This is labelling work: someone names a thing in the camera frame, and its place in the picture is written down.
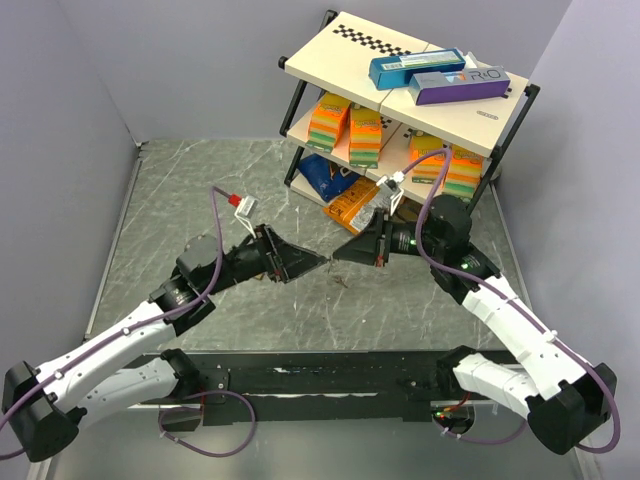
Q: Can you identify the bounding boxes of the aluminium rail frame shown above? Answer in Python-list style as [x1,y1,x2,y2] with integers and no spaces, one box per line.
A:
[28,142,157,463]

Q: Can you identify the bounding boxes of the blue rectangular box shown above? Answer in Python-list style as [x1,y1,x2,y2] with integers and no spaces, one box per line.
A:
[368,48,466,90]

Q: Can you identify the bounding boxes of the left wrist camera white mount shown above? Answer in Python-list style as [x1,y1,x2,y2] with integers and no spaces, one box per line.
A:
[234,195,258,238]

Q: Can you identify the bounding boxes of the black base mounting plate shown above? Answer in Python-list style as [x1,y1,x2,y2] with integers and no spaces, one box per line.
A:
[137,347,526,427]

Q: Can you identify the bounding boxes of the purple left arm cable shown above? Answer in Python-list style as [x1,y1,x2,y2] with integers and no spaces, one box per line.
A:
[0,186,241,460]

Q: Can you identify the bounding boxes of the purple grey R+O box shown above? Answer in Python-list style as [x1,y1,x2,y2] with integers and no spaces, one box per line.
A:
[408,67,511,106]

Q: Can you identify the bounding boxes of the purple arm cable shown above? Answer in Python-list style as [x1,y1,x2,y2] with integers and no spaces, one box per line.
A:
[0,186,241,460]
[399,147,622,454]

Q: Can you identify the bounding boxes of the brown snack bag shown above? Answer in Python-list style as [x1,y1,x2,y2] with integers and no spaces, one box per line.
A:
[391,197,423,226]

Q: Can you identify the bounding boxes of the orange snack bag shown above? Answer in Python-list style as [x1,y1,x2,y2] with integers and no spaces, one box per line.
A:
[323,177,390,235]

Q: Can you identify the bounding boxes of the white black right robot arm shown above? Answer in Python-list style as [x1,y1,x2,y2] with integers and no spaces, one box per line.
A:
[332,195,621,455]

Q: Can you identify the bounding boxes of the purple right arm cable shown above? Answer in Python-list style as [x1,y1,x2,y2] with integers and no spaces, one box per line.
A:
[399,147,622,454]

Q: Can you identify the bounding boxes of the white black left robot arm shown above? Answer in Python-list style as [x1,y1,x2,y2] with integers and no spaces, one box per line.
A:
[1,224,328,463]

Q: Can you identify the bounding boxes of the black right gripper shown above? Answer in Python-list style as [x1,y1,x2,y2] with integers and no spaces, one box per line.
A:
[333,207,444,266]

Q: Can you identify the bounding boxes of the beige black three-tier shelf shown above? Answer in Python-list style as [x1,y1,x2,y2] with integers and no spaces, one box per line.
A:
[278,10,540,210]

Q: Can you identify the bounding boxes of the orange sponge pack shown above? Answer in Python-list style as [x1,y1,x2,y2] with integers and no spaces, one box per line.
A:
[442,145,485,201]
[409,133,446,183]
[348,104,382,168]
[306,92,351,151]

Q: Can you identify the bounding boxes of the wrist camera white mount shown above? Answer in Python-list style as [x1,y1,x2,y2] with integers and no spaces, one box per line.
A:
[234,195,258,238]
[376,171,405,216]

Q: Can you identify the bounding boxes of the orange sponge pack far right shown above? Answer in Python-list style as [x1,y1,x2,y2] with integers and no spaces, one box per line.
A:
[442,145,485,201]

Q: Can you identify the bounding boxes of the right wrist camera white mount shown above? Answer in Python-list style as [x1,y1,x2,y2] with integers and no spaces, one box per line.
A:
[376,171,405,216]

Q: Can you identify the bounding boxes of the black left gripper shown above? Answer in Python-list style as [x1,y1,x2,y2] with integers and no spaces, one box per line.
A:
[204,223,326,295]

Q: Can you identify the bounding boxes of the orange sponge pack far left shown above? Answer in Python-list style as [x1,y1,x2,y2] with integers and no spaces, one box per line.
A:
[306,92,351,151]

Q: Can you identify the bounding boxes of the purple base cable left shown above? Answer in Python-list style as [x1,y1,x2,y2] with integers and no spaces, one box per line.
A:
[157,389,257,456]

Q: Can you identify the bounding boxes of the blue snack bag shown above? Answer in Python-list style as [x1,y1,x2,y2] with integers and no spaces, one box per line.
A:
[298,154,360,203]

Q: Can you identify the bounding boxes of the small keys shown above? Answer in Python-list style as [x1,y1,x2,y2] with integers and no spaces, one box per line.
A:
[328,272,348,288]

